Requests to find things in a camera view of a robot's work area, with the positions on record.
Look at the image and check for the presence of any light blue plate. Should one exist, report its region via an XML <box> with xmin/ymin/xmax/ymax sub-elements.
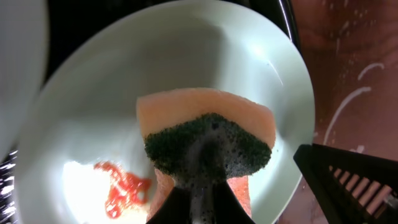
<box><xmin>13</xmin><ymin>1</ymin><xmax>315</xmax><ymax>224</ymax></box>
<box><xmin>1</xmin><ymin>0</ymin><xmax>49</xmax><ymax>158</ymax></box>

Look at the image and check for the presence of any green yellow sponge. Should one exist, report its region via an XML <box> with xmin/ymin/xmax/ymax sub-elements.
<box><xmin>136</xmin><ymin>88</ymin><xmax>276</xmax><ymax>219</ymax></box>

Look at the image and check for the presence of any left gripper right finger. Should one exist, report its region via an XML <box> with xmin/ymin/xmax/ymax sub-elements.
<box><xmin>294</xmin><ymin>144</ymin><xmax>397</xmax><ymax>224</ymax></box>

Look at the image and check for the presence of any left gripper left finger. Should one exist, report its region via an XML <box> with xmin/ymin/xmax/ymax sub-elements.
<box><xmin>147</xmin><ymin>181</ymin><xmax>254</xmax><ymax>224</ymax></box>

